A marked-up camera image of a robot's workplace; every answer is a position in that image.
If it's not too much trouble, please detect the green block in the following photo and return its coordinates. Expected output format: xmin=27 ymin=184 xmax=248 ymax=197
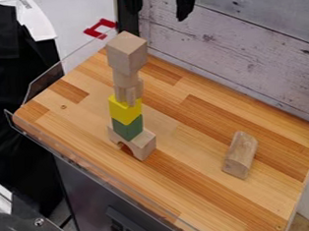
xmin=110 ymin=113 xmax=147 ymax=144

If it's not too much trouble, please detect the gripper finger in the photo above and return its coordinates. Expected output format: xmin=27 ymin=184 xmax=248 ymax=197
xmin=121 ymin=0 xmax=147 ymax=16
xmin=175 ymin=0 xmax=203 ymax=23

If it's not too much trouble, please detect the yellow block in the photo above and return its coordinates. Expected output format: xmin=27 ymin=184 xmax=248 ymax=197
xmin=107 ymin=91 xmax=146 ymax=127

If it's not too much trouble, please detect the plain wooden cube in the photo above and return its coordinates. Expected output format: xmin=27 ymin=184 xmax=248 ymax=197
xmin=103 ymin=29 xmax=151 ymax=79

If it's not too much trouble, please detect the black garment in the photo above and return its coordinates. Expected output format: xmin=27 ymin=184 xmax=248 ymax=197
xmin=0 ymin=0 xmax=73 ymax=216

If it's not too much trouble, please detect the notched wooden block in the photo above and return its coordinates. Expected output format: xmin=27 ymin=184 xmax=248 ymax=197
xmin=110 ymin=68 xmax=146 ymax=108

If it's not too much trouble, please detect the red bracket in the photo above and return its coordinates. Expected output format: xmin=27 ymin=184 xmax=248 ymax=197
xmin=81 ymin=17 xmax=120 ymax=42

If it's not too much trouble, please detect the wooden arch block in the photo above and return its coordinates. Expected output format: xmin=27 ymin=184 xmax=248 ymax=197
xmin=106 ymin=122 xmax=159 ymax=163

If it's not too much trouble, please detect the wooden half-cylinder block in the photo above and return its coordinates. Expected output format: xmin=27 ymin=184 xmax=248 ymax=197
xmin=218 ymin=129 xmax=262 ymax=181

